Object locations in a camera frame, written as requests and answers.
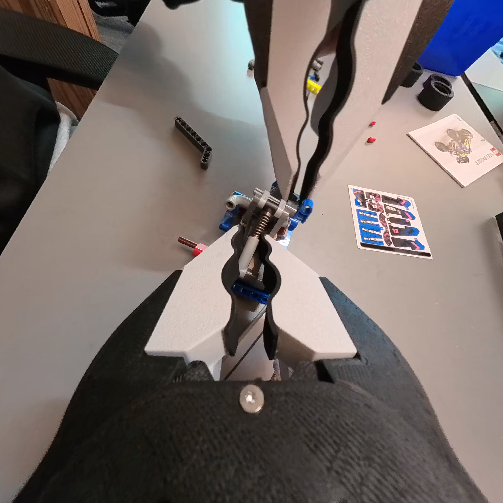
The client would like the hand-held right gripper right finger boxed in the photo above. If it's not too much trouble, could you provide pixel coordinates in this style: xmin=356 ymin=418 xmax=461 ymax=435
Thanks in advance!
xmin=263 ymin=235 xmax=357 ymax=380

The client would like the dark grey angled lego beam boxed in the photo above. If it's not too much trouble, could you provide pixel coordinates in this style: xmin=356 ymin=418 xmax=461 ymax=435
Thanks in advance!
xmin=174 ymin=116 xmax=213 ymax=170

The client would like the blue bin with white label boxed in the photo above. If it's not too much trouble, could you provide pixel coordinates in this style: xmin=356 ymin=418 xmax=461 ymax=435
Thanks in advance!
xmin=417 ymin=0 xmax=503 ymax=77

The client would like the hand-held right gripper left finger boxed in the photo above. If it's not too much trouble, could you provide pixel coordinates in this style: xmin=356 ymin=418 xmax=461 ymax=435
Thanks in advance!
xmin=145 ymin=228 xmax=241 ymax=381

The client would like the small booklet with buggy cover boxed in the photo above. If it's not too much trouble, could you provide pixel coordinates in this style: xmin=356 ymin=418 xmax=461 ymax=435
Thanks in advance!
xmin=407 ymin=114 xmax=503 ymax=188

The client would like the blue grey lego model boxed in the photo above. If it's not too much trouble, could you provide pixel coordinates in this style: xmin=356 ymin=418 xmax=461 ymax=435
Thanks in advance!
xmin=177 ymin=188 xmax=316 ymax=306

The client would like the light grey hooded garment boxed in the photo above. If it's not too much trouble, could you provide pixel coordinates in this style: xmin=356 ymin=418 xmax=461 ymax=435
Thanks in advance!
xmin=49 ymin=101 xmax=81 ymax=173

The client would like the black rubber tyre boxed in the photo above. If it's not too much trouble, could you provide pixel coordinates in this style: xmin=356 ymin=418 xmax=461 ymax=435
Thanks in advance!
xmin=417 ymin=75 xmax=455 ymax=112
xmin=401 ymin=62 xmax=426 ymax=88

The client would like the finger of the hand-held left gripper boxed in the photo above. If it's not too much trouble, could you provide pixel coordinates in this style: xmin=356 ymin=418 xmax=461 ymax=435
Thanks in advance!
xmin=302 ymin=0 xmax=423 ymax=197
xmin=247 ymin=0 xmax=331 ymax=197

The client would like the dark computer monitor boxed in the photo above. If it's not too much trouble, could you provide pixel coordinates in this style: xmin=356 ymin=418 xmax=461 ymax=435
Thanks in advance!
xmin=462 ymin=45 xmax=503 ymax=132

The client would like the wooden cabinet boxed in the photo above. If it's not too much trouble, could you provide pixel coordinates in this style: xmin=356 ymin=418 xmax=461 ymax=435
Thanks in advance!
xmin=24 ymin=0 xmax=103 ymax=120

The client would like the person's black clothed body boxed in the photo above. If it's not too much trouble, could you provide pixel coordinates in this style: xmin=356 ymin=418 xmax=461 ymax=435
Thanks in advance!
xmin=0 ymin=65 xmax=59 ymax=256

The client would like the lego sticker sheet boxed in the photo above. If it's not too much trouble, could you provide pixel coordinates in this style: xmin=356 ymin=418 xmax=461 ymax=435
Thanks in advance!
xmin=348 ymin=185 xmax=433 ymax=260

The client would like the black mesh chair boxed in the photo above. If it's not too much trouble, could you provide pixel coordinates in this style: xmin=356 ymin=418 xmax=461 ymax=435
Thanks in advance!
xmin=0 ymin=8 xmax=119 ymax=92

